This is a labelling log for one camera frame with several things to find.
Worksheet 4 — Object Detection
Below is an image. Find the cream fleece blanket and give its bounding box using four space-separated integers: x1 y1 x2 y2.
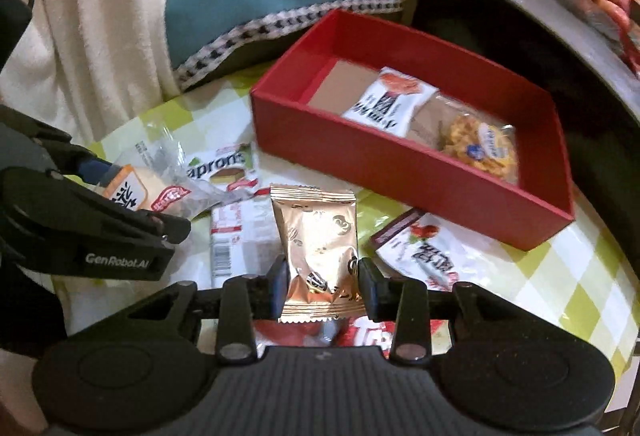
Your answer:
1 0 179 144

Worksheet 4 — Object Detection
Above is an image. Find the clear bag cornflake cookie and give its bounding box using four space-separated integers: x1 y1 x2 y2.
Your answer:
410 92 518 185

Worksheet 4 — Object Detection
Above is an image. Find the white red jujube snack packet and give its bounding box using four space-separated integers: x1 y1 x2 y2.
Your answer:
370 208 498 292

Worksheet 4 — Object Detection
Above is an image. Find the red white barcode snack packet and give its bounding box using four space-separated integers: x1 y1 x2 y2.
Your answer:
210 188 282 288

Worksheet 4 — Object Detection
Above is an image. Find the red cardboard box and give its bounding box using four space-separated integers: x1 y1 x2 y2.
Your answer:
250 11 574 251

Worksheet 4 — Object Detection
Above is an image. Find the Kapron wafer packet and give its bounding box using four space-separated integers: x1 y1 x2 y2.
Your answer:
186 143 260 195

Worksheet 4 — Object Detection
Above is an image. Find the green white checkered tablecloth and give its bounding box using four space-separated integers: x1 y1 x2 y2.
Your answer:
52 60 640 397

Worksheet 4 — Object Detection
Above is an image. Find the red round snack packet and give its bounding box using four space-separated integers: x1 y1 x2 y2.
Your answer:
252 313 452 359

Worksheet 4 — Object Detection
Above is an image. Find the brown curved coffee table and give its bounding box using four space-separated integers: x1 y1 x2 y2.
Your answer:
402 0 639 124

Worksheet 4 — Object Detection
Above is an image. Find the clear bag steamed cake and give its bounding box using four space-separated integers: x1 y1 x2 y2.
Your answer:
94 136 260 219

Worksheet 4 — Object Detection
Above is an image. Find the gold foil snack packet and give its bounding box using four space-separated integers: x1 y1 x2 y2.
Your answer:
270 184 364 323

